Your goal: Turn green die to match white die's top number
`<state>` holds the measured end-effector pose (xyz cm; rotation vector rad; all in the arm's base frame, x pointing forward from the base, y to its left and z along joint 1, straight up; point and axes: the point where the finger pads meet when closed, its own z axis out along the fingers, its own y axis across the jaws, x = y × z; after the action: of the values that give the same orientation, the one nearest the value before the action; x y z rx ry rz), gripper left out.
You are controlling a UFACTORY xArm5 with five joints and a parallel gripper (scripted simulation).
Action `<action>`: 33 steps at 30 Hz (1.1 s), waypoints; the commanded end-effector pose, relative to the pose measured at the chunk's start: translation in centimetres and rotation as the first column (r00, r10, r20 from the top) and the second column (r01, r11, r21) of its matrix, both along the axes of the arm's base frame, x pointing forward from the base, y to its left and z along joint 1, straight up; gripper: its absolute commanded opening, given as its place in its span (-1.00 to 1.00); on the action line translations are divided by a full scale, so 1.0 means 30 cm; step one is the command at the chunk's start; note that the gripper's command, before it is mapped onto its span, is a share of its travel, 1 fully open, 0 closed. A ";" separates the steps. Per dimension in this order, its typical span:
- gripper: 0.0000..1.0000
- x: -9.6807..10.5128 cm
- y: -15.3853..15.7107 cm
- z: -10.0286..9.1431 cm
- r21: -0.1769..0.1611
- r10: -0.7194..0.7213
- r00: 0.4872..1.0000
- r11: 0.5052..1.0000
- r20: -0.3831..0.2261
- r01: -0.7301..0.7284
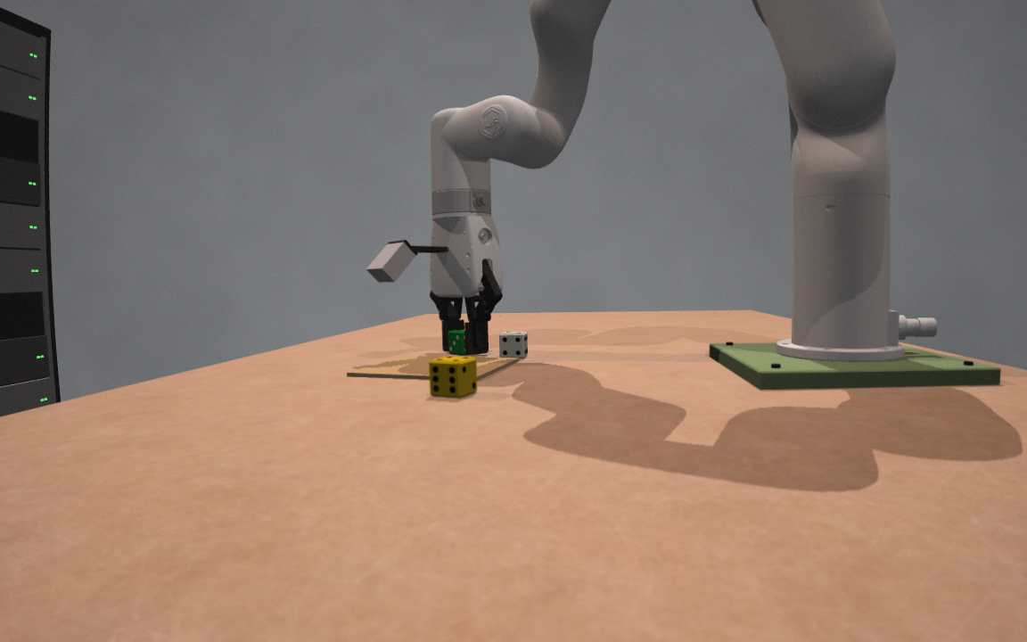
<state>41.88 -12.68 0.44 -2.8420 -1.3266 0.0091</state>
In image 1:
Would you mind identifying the tan square mat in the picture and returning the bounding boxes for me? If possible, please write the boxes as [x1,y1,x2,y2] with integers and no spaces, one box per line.
[347,356,519,381]

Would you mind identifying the white die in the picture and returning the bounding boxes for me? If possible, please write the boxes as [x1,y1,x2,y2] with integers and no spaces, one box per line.
[499,332,528,358]

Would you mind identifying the yellow die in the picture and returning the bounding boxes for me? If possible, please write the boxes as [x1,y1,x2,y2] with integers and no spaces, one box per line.
[429,357,477,399]

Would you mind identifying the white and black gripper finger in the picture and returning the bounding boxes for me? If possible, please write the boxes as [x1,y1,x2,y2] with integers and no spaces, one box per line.
[464,259,503,355]
[430,291,464,351]

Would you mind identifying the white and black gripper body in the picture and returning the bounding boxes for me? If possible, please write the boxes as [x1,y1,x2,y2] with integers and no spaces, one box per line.
[430,212,503,298]

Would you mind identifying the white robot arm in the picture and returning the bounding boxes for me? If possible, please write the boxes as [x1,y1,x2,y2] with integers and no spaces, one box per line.
[431,0,938,362]

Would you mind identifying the green die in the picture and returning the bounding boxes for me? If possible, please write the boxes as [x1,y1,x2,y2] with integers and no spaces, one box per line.
[448,330,467,356]

